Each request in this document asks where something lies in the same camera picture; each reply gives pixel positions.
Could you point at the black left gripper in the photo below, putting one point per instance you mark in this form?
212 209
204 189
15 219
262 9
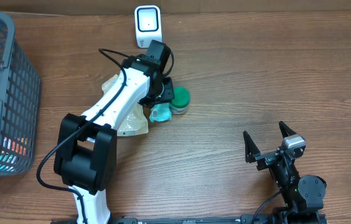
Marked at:
169 94

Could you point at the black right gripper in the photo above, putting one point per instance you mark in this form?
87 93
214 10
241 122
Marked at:
269 158

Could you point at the green lid jar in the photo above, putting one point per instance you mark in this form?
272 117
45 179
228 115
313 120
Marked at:
179 104

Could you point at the teal wipes packet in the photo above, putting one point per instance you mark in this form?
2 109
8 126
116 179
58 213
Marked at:
160 113

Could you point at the beige clear pouch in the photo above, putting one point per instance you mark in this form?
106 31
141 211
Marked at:
134 124

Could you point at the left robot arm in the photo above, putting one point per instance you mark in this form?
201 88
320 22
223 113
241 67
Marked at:
86 152

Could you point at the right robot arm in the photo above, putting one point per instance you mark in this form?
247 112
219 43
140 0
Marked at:
298 199

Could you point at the white barcode scanner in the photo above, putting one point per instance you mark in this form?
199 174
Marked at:
147 19

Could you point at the grey plastic mesh basket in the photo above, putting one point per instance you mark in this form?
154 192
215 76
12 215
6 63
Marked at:
20 91

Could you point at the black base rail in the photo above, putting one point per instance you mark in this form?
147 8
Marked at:
188 221

